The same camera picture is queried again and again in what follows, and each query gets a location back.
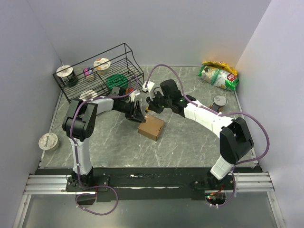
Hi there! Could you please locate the white yogurt cup on table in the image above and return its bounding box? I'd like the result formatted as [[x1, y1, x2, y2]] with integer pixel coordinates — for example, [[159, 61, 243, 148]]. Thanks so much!
[[38, 133, 59, 151]]

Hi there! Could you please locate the green chips bag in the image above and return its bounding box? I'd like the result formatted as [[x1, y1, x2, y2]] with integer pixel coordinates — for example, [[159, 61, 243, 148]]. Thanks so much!
[[198, 65, 239, 91]]

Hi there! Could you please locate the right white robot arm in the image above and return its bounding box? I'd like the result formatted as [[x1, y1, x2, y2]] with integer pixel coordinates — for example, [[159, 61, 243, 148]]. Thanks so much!
[[142, 79, 254, 190]]

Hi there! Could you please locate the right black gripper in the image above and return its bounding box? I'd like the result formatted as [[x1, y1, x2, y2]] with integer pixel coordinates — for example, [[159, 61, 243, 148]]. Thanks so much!
[[146, 90, 171, 114]]

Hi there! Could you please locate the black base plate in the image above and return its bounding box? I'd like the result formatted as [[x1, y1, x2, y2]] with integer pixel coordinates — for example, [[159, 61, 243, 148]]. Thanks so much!
[[66, 167, 261, 202]]

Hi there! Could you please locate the black wire rack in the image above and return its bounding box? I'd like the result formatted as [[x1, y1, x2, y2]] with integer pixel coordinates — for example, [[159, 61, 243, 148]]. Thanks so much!
[[53, 43, 144, 102]]

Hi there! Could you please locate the aluminium rail frame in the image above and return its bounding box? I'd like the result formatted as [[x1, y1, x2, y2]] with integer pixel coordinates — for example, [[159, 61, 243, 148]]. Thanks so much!
[[23, 173, 275, 195]]

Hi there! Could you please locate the small rubiks cube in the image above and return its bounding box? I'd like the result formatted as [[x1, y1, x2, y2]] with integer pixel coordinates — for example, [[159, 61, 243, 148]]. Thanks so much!
[[83, 67, 95, 80]]

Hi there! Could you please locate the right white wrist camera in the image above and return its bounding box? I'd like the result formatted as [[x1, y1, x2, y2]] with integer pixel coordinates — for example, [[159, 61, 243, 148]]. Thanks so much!
[[142, 80, 156, 100]]

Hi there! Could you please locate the white toilet paper roll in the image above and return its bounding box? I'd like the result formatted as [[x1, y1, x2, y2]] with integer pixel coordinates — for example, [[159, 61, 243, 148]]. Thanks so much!
[[80, 90, 98, 100]]

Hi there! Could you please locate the brown cardboard express box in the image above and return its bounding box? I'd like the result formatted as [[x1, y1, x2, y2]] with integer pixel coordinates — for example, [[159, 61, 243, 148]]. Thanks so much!
[[138, 114, 165, 141]]

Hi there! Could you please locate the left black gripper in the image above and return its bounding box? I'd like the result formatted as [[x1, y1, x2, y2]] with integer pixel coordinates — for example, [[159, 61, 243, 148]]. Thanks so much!
[[115, 100, 146, 123]]

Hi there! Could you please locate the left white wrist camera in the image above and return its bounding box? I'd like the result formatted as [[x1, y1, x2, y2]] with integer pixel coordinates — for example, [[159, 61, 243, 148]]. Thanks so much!
[[129, 90, 141, 102]]

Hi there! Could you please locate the dark metal can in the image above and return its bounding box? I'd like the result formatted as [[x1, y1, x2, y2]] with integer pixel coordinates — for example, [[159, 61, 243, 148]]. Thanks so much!
[[210, 95, 227, 113]]

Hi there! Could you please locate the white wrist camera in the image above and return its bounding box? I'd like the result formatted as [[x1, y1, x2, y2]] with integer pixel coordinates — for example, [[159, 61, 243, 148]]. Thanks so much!
[[129, 90, 141, 102], [142, 80, 156, 100]]

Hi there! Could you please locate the black yogurt cup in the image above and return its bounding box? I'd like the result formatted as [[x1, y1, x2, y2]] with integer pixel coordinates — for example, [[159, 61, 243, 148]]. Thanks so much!
[[56, 65, 78, 87]]

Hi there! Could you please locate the white Chobani yogurt cup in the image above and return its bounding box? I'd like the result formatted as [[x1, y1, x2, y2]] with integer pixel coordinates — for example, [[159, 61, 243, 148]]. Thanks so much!
[[93, 58, 111, 75]]

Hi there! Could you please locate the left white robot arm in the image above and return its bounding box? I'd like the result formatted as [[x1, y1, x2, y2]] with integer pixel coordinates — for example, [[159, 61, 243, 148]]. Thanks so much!
[[62, 86, 145, 191]]

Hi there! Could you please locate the green lidded cup noodle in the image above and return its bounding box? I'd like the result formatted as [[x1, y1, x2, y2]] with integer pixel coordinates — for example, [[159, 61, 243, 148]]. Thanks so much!
[[106, 74, 129, 91]]

